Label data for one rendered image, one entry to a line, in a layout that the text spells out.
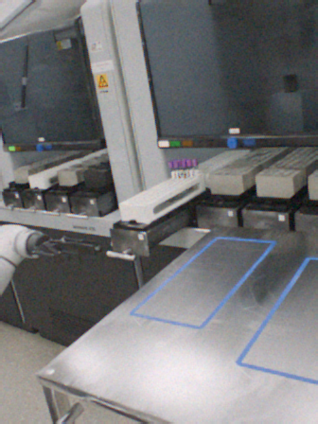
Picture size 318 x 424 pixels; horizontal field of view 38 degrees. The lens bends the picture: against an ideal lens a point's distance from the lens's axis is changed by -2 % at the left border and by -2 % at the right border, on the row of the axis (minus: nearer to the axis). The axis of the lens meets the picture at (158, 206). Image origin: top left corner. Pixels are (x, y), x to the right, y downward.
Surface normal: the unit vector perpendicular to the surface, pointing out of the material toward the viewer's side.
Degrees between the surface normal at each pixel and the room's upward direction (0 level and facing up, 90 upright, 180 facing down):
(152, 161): 90
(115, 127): 90
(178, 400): 0
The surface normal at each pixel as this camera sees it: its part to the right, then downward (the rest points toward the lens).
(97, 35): -0.61, 0.33
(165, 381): -0.16, -0.94
